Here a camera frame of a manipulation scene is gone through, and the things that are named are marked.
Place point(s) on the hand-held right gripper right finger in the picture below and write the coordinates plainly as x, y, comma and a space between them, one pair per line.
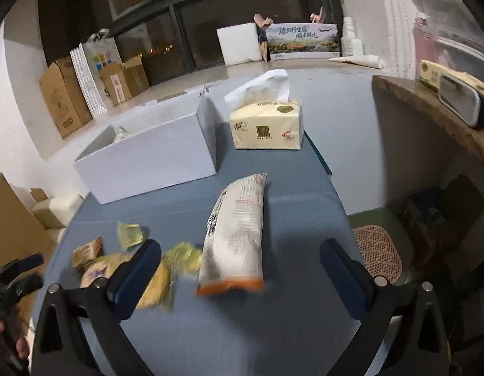
338, 278

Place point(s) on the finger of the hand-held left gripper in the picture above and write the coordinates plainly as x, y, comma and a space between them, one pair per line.
24, 283
27, 261

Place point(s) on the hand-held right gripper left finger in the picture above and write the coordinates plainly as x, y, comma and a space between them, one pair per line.
135, 279

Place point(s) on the round cookie packet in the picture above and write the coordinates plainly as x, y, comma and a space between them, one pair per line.
155, 291

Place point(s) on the small yellow-green candy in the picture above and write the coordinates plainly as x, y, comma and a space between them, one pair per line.
129, 235
183, 257

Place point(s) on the small brown snack packet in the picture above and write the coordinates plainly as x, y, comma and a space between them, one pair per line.
87, 250

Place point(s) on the white packet with orange end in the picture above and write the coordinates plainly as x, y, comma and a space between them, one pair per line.
234, 235

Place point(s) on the white box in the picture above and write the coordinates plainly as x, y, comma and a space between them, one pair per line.
148, 164

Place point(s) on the person's left hand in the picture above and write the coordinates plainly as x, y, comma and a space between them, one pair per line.
21, 347

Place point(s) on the flat cardboard sheet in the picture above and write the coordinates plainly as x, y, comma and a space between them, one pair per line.
14, 223

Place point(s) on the green stool with woven seat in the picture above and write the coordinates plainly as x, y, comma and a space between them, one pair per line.
377, 250

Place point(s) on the white sofa seat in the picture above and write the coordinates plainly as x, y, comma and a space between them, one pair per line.
56, 211

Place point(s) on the small cardboard piece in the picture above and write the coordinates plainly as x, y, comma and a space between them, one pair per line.
38, 195

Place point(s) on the yellow tissue pack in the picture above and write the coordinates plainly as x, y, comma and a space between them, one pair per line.
265, 129

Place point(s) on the tall cardboard box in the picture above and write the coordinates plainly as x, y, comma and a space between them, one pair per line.
63, 98

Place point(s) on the white dotted paper bag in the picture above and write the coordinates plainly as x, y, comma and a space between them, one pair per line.
89, 84

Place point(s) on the open cardboard box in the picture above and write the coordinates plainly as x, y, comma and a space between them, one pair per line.
122, 82

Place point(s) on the round cork side table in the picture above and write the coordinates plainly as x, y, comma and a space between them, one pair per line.
414, 94

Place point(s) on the white device with dark screen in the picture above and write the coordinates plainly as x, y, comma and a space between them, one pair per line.
459, 100

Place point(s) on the rolled white paper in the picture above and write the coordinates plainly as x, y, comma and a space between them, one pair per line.
359, 62

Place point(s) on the white bag with coloured squares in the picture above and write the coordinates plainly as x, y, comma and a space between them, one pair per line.
103, 53

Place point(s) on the yellow tissue box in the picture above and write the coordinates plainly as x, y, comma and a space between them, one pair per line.
430, 72

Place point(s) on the landscape printed box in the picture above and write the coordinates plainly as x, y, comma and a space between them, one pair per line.
304, 41

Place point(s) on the white plastic bottle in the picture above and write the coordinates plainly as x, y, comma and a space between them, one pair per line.
351, 39

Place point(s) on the pink packet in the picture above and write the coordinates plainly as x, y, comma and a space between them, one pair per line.
426, 47

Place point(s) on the white foam block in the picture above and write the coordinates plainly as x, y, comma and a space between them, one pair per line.
238, 44

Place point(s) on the pink slipper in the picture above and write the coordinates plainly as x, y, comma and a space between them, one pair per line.
318, 15
262, 19

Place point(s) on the clear plastic drawer unit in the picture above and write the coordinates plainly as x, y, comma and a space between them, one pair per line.
465, 27

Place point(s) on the dark window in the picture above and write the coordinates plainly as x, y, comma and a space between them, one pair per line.
210, 0

